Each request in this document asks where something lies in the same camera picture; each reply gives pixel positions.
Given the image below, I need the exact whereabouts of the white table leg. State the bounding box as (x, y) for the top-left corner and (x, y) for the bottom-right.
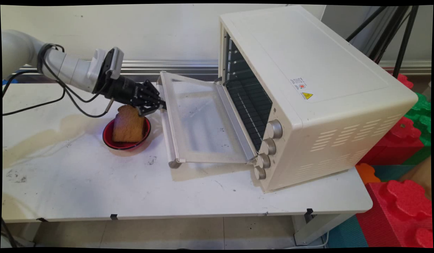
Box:
(292, 212), (357, 246)

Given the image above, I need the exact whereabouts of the small red foam piece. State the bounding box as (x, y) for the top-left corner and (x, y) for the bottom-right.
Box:
(396, 74), (414, 90)

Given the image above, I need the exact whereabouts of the red bowl with dark rim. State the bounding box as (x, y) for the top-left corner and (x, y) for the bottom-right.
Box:
(103, 117), (152, 151)

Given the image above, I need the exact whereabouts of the teal foam mat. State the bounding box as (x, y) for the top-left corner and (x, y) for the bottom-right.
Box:
(325, 165), (423, 248)

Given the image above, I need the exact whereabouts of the glass oven door with handle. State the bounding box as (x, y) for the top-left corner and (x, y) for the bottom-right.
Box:
(157, 71), (258, 169)

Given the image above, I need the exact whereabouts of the orange foam piece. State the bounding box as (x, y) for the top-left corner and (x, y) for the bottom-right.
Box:
(355, 163), (381, 185)

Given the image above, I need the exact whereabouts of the white info label sticker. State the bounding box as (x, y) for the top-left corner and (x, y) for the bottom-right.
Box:
(291, 77), (307, 91)

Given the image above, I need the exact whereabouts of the brown bread slice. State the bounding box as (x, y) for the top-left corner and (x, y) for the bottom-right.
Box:
(113, 105), (146, 143)

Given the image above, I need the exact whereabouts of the black tripod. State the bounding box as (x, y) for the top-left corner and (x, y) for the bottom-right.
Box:
(345, 5), (420, 79)

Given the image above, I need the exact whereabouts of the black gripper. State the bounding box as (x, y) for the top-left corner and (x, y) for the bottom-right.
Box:
(105, 75), (167, 117)

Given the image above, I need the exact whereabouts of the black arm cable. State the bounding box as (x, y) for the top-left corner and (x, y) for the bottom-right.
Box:
(2, 43), (105, 116)

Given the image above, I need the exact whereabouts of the black oven wire rack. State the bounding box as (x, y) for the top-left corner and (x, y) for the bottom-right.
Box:
(225, 79), (273, 152)

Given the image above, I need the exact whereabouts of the large red foam block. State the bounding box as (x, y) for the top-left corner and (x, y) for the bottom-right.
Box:
(356, 179), (434, 248)

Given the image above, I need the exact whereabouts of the aluminium rail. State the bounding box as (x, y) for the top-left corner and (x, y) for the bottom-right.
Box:
(2, 59), (432, 83)

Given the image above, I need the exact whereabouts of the cream toaster oven body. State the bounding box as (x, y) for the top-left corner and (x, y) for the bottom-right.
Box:
(219, 5), (419, 194)

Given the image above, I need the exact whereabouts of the black cable with metal connector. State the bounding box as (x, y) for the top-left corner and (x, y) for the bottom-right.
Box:
(1, 218), (17, 248)

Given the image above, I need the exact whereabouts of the white floor cable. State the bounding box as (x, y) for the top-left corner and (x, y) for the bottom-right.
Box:
(273, 230), (330, 250)

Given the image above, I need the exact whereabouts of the green foam block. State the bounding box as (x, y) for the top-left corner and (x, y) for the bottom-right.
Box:
(403, 92), (432, 166)

